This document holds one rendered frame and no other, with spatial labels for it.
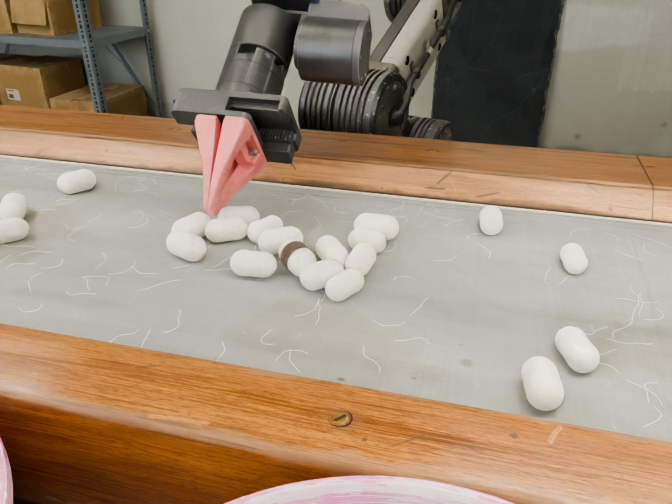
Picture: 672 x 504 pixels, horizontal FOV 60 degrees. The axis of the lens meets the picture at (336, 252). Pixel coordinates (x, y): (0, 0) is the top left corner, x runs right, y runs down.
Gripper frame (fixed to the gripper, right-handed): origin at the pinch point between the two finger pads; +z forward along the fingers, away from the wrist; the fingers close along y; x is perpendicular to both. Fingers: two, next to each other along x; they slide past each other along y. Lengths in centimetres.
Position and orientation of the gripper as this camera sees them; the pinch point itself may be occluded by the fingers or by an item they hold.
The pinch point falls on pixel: (212, 203)
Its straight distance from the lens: 50.4
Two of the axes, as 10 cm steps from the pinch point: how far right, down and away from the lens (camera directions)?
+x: 1.4, 4.0, 9.0
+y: 9.7, 1.3, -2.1
